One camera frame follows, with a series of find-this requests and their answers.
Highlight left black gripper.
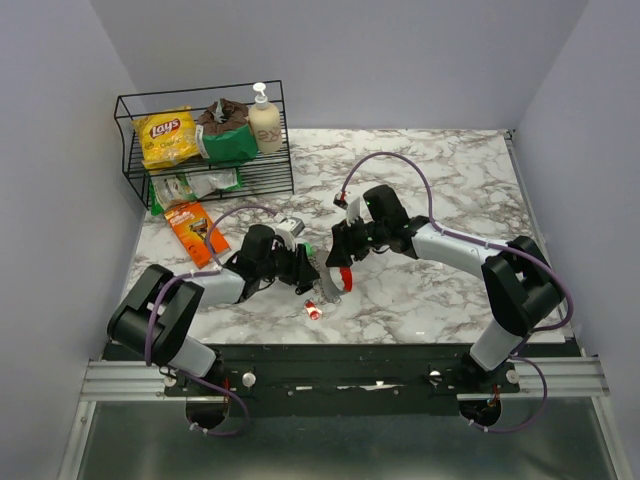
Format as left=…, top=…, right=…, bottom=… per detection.
left=258, top=238, right=321, bottom=287

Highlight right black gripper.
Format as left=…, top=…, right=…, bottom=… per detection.
left=325, top=212, right=389, bottom=268

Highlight metal key organizer red handle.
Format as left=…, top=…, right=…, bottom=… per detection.
left=304, top=248, right=348, bottom=304

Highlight key red tag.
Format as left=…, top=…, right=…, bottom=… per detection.
left=304, top=300, right=323, bottom=321

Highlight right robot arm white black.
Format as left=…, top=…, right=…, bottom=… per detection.
left=326, top=185, right=569, bottom=392

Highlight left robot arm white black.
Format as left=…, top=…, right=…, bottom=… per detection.
left=107, top=218, right=320, bottom=395

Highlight black key tag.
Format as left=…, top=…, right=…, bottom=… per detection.
left=295, top=284, right=313, bottom=295

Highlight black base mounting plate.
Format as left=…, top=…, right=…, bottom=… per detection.
left=102, top=342, right=524, bottom=416

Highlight orange Gillette razor package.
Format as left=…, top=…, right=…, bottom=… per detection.
left=164, top=202, right=213, bottom=269

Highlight cream soap pump bottle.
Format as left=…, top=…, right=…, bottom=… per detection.
left=248, top=82, right=283, bottom=154

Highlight green brown snack bag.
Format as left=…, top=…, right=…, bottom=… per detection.
left=195, top=98, right=258, bottom=163

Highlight green white snack packet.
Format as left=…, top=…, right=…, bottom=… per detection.
left=150, top=168, right=243, bottom=216

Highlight yellow Lays chips bag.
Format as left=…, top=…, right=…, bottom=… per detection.
left=133, top=105, right=199, bottom=171

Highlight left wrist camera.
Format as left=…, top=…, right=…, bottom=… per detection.
left=275, top=217, right=305, bottom=251

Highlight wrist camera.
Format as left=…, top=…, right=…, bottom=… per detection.
left=275, top=217, right=305, bottom=251
left=333, top=192, right=364, bottom=228

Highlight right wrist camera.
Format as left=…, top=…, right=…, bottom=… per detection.
left=333, top=192, right=364, bottom=228

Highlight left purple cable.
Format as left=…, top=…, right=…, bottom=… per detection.
left=143, top=205, right=279, bottom=437

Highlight purple cable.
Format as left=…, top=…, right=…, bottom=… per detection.
left=339, top=151, right=575, bottom=435
left=143, top=205, right=279, bottom=437

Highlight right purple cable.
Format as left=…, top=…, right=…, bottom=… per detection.
left=339, top=151, right=575, bottom=435

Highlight black wire shelf rack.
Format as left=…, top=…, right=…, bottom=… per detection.
left=114, top=80, right=294, bottom=213

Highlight aluminium rail frame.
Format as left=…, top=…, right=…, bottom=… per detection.
left=58, top=357, right=633, bottom=479

